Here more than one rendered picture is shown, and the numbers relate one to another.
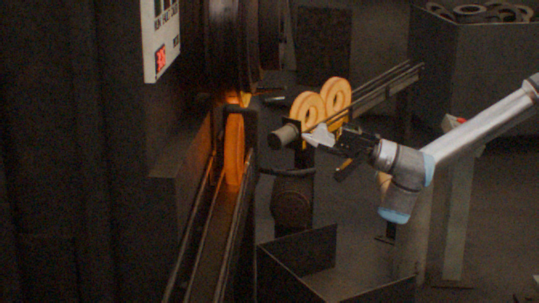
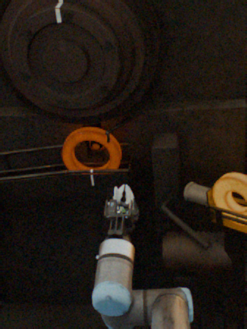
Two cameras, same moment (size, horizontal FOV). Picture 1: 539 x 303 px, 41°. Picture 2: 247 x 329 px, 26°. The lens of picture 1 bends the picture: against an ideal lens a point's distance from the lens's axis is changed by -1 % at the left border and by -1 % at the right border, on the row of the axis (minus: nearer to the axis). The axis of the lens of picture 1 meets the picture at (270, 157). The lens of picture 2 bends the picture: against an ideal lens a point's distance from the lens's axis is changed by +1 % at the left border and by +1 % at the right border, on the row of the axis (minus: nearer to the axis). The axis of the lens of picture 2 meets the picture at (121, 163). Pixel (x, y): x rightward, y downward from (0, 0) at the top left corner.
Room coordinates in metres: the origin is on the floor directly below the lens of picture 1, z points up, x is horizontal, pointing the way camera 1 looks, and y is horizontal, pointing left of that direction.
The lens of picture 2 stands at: (2.04, -1.33, 1.62)
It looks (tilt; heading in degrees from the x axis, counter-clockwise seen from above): 32 degrees down; 96
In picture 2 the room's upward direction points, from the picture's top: 7 degrees counter-clockwise
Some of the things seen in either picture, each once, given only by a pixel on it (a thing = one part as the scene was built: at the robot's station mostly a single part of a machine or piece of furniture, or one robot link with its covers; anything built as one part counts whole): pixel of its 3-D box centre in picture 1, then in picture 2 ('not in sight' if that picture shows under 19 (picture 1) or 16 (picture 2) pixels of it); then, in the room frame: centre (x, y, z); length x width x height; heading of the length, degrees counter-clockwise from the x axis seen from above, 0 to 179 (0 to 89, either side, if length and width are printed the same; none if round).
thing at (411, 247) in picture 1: (413, 218); not in sight; (2.39, -0.53, 0.26); 0.12 x 0.12 x 0.52
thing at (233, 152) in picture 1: (234, 149); (91, 154); (1.79, 0.10, 0.75); 0.18 x 0.03 x 0.18; 177
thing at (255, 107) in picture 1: (241, 143); (167, 170); (2.03, 0.09, 0.68); 0.11 x 0.08 x 0.24; 86
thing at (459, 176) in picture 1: (456, 203); not in sight; (2.42, -0.69, 0.31); 0.24 x 0.16 x 0.62; 176
